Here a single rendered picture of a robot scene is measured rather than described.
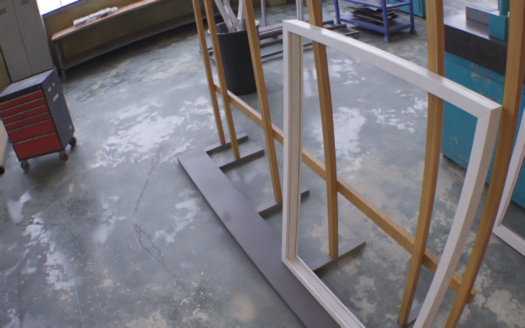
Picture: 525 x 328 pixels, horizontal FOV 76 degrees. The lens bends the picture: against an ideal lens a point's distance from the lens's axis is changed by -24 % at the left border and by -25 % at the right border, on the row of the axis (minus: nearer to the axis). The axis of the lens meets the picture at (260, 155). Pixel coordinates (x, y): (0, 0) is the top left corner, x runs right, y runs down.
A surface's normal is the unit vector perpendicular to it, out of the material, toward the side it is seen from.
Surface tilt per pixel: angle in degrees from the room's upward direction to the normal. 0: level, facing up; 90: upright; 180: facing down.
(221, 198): 0
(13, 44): 90
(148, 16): 90
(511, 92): 90
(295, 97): 90
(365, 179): 0
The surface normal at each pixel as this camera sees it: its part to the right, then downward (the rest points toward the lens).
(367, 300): -0.14, -0.83
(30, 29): 0.46, 0.42
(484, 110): -0.89, 0.23
